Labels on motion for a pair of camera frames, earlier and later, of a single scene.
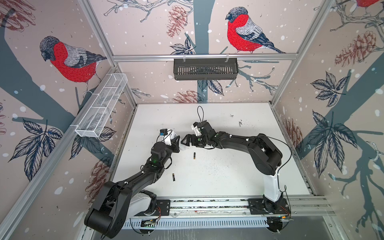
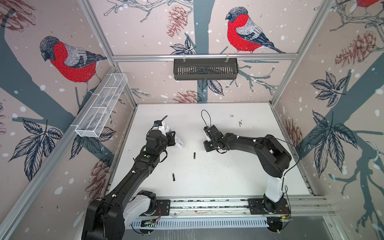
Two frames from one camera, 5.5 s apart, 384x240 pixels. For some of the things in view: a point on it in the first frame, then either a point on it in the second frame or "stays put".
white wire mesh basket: x=94 y=120 stays put
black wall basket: x=189 y=69 stays put
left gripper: x=176 y=146 to x=170 y=138
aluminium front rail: x=307 y=207 stays put
